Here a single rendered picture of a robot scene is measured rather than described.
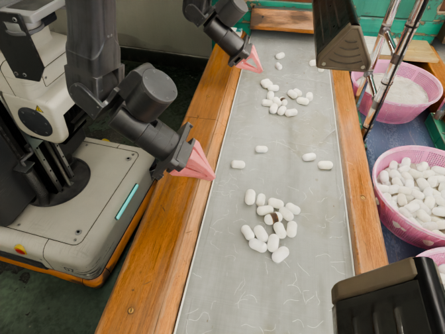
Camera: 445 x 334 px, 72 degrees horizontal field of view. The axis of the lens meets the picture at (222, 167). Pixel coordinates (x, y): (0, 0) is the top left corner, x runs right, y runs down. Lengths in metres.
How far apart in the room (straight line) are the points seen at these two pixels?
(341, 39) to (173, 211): 0.43
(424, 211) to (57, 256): 1.14
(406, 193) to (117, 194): 1.03
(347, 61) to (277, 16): 0.78
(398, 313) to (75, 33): 0.47
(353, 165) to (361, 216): 0.14
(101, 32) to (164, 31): 2.13
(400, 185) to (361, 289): 0.59
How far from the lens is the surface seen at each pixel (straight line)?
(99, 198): 1.36
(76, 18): 0.49
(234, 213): 0.67
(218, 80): 1.01
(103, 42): 0.49
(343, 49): 0.52
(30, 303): 1.57
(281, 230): 0.63
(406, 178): 0.85
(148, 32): 2.67
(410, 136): 1.09
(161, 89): 0.46
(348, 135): 0.86
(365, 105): 1.08
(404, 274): 0.23
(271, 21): 1.28
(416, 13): 0.77
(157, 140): 0.51
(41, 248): 1.33
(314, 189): 0.74
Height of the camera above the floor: 1.29
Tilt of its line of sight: 47 degrees down
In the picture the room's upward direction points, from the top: straight up
